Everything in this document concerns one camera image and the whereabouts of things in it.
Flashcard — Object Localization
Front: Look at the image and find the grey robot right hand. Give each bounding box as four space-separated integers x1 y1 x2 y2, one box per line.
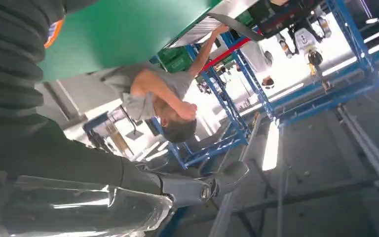
0 119 250 237

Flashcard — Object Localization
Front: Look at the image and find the orange tag right sleeve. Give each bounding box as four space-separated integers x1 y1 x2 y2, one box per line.
43 19 65 50

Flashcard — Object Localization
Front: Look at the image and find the green table mat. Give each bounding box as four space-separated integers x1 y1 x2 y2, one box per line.
38 0 225 83

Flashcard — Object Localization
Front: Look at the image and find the green plastic crate stack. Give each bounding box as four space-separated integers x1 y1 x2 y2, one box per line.
158 45 193 73

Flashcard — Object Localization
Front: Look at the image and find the blue rack with red beam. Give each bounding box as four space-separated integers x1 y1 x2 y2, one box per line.
149 31 277 171

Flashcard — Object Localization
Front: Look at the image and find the grey laptop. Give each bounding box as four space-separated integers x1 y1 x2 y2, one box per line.
171 12 265 48

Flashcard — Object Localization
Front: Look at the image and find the standing person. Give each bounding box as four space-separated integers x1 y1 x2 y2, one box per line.
240 40 275 89

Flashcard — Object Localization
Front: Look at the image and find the black equipment box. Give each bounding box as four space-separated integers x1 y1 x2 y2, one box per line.
248 0 323 39

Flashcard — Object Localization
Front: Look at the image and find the white humanoid robot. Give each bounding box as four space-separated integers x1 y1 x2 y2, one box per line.
276 19 332 90

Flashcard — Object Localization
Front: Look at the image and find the blue steel rack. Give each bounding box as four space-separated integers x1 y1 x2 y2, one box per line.
269 0 379 128

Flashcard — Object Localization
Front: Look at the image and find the white desk with metal frame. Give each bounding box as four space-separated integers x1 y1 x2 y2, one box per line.
34 73 128 131

